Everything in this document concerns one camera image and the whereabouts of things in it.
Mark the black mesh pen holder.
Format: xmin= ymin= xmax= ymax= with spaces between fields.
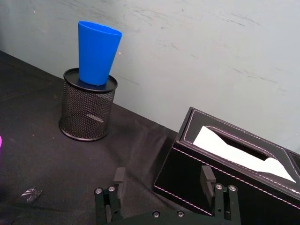
xmin=58 ymin=67 xmax=118 ymax=142

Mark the black table cloth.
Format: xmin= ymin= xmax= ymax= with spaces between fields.
xmin=0 ymin=50 xmax=300 ymax=225

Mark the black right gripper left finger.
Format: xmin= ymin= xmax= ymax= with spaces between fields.
xmin=94 ymin=167 xmax=126 ymax=223

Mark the white tissue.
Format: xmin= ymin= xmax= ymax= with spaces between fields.
xmin=193 ymin=126 xmax=297 ymax=183

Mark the blue plastic cup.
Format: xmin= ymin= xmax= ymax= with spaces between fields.
xmin=77 ymin=21 xmax=123 ymax=86

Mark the black leather tissue box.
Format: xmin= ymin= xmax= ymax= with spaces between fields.
xmin=153 ymin=106 xmax=300 ymax=225

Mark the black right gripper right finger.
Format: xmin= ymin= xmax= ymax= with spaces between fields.
xmin=200 ymin=165 xmax=241 ymax=225

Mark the crumpled black plastic scrap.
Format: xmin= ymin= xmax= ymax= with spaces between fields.
xmin=20 ymin=187 xmax=43 ymax=203

